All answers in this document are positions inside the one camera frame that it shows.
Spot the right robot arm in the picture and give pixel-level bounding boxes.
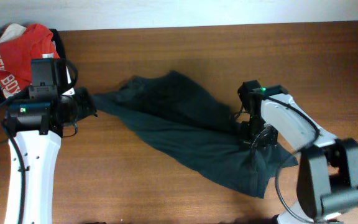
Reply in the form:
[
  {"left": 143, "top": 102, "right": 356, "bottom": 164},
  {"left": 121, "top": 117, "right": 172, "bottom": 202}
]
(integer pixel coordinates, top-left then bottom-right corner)
[{"left": 237, "top": 80, "right": 358, "bottom": 223}]

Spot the red printed t-shirt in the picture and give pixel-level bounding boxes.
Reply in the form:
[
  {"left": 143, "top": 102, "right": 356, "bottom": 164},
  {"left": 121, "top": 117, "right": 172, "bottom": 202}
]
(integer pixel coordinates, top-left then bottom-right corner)
[{"left": 0, "top": 24, "right": 59, "bottom": 98}]

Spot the white folded garment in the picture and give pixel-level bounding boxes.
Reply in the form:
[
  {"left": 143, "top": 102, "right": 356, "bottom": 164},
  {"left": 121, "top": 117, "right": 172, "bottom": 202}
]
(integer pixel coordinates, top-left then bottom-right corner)
[{"left": 0, "top": 23, "right": 27, "bottom": 43}]

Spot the dark green t-shirt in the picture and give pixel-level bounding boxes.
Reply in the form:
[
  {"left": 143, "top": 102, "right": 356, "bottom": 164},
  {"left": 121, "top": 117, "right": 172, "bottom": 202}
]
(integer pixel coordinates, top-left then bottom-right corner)
[{"left": 92, "top": 71, "right": 298, "bottom": 198}]

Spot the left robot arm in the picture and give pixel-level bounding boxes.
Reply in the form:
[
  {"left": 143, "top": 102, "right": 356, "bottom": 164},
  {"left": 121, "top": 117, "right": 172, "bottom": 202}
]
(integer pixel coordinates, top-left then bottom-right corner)
[{"left": 1, "top": 58, "right": 97, "bottom": 223}]

